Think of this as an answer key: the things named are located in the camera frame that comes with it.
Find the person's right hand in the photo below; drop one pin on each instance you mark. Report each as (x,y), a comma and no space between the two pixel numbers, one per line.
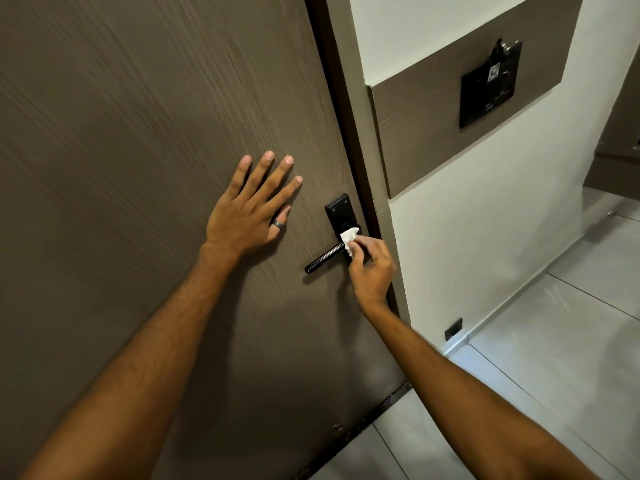
(375,277)

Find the person's left thumb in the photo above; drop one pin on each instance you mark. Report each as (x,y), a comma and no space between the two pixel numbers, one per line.
(284,213)

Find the person's right forearm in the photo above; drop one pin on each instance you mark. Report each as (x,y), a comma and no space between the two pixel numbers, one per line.
(460,404)

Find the person's left forearm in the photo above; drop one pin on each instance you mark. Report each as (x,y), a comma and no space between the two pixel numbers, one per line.
(150,354)

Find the person's right thumb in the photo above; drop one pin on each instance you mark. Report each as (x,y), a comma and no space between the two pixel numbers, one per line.
(356,255)

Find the white tissue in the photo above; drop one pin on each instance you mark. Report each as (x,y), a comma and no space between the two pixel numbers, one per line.
(348,236)

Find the person's left hand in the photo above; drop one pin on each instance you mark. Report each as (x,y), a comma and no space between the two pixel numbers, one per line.
(235,219)

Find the person's left little finger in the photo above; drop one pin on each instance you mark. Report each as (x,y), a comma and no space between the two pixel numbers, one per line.
(239,175)

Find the person's left middle finger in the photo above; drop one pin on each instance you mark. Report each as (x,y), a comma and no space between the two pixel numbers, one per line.
(280,174)

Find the brown wooden wall panel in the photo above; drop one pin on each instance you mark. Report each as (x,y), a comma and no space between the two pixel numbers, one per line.
(425,124)

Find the dark brown door frame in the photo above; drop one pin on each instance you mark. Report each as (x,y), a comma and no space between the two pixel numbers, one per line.
(332,69)

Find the brown wooden door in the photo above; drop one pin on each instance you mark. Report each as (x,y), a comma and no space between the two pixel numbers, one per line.
(125,119)

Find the brown wooden cabinet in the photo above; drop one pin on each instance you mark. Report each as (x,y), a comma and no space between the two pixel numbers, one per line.
(620,124)

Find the black wall socket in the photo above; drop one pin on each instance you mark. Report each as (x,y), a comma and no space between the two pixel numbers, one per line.
(453,329)

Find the black wall card holder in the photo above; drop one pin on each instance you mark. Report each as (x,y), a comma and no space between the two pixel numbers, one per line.
(480,99)

